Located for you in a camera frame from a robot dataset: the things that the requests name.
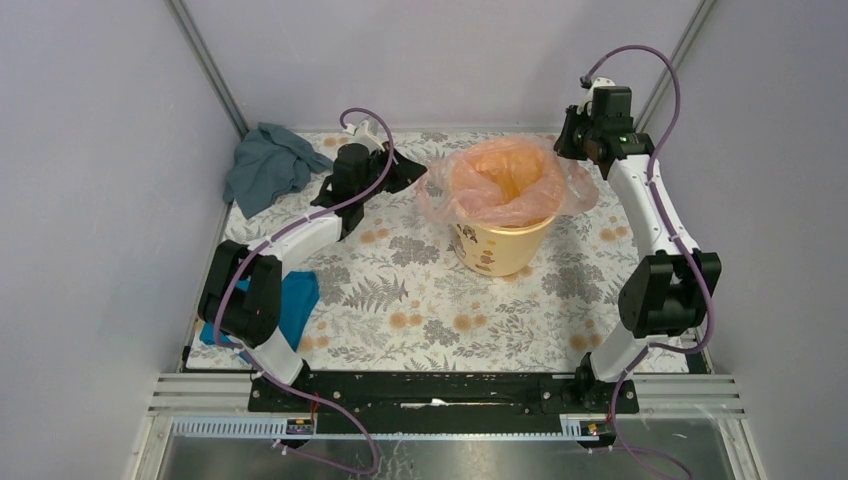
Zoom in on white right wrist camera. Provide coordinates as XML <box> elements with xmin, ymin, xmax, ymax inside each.
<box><xmin>574</xmin><ymin>76</ymin><xmax>617</xmax><ymax>115</ymax></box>

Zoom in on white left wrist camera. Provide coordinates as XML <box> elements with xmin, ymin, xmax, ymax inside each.
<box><xmin>344</xmin><ymin>118</ymin><xmax>385</xmax><ymax>153</ymax></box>

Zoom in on blue folded cloth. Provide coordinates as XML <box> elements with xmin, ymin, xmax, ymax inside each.
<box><xmin>199</xmin><ymin>271</ymin><xmax>320</xmax><ymax>351</ymax></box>

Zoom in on pink plastic trash bag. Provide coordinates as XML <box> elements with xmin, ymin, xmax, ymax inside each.
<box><xmin>415</xmin><ymin>135</ymin><xmax>599</xmax><ymax>228</ymax></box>

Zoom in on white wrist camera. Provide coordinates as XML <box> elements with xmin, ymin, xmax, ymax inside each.
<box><xmin>344</xmin><ymin>118</ymin><xmax>385</xmax><ymax>153</ymax></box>
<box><xmin>574</xmin><ymin>76</ymin><xmax>617</xmax><ymax>115</ymax></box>

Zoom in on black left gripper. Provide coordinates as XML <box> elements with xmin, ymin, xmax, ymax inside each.
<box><xmin>356</xmin><ymin>140</ymin><xmax>426</xmax><ymax>203</ymax></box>

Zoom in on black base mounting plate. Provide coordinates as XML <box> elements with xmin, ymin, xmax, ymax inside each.
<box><xmin>248</xmin><ymin>370</ymin><xmax>641</xmax><ymax>436</ymax></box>

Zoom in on yellow trash bin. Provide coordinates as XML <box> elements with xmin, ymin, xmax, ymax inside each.
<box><xmin>450</xmin><ymin>217</ymin><xmax>555</xmax><ymax>277</ymax></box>

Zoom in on grey crumpled cloth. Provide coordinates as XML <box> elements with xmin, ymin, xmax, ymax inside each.
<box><xmin>222</xmin><ymin>122</ymin><xmax>333</xmax><ymax>219</ymax></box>

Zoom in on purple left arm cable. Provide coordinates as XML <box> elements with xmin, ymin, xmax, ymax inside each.
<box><xmin>211</xmin><ymin>107</ymin><xmax>397</xmax><ymax>477</ymax></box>

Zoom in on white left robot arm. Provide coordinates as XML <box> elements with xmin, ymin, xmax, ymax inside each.
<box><xmin>197</xmin><ymin>143</ymin><xmax>427</xmax><ymax>411</ymax></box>

